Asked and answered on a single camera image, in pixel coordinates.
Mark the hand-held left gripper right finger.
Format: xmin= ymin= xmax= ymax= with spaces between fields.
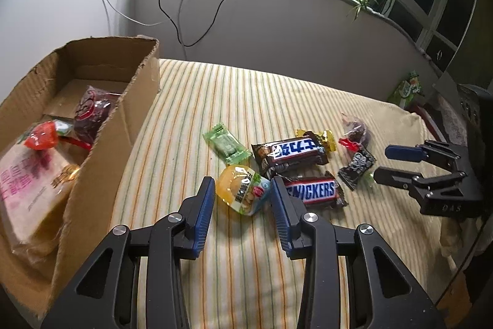
xmin=270 ymin=177 xmax=447 ymax=329

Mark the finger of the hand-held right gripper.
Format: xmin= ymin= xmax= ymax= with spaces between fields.
xmin=373 ymin=166 xmax=467 ymax=199
xmin=385 ymin=139 xmax=468 ymax=172

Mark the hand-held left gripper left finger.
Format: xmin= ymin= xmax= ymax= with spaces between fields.
xmin=40 ymin=176 xmax=216 ymax=329

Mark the yellow jelly cup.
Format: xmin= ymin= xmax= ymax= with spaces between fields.
xmin=216 ymin=164 xmax=270 ymax=217

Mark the small black snack packet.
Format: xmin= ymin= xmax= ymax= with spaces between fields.
xmin=338 ymin=146 xmax=377 ymax=191

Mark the brown chocolate bar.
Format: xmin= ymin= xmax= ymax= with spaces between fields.
xmin=271 ymin=171 xmax=347 ymax=212
xmin=251 ymin=136 xmax=330 ymax=175

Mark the clear dark plum packet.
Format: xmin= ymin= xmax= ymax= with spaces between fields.
xmin=341 ymin=112 xmax=372 ymax=142

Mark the small red candy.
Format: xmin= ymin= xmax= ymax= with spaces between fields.
xmin=338 ymin=136 xmax=361 ymax=152

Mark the green candy packet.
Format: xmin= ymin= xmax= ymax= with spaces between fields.
xmin=203 ymin=124 xmax=251 ymax=165

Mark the gold candy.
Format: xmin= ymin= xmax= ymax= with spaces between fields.
xmin=295 ymin=129 xmax=337 ymax=152

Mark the brown cardboard box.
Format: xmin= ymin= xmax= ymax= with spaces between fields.
xmin=0 ymin=36 xmax=160 ymax=320

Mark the dark red plum packet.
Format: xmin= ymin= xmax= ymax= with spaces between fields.
xmin=58 ymin=85 xmax=124 ymax=151

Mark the small green candy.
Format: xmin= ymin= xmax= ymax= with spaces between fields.
xmin=54 ymin=120 xmax=74 ymax=137

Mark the sliced bread packet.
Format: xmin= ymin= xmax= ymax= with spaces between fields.
xmin=0 ymin=146 xmax=79 ymax=256

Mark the red candy packet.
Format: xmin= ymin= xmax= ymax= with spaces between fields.
xmin=24 ymin=122 xmax=58 ymax=150

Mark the green printed bag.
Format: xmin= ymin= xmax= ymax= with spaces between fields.
xmin=387 ymin=72 xmax=424 ymax=108

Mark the striped bed sheet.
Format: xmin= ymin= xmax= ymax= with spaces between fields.
xmin=110 ymin=58 xmax=463 ymax=329

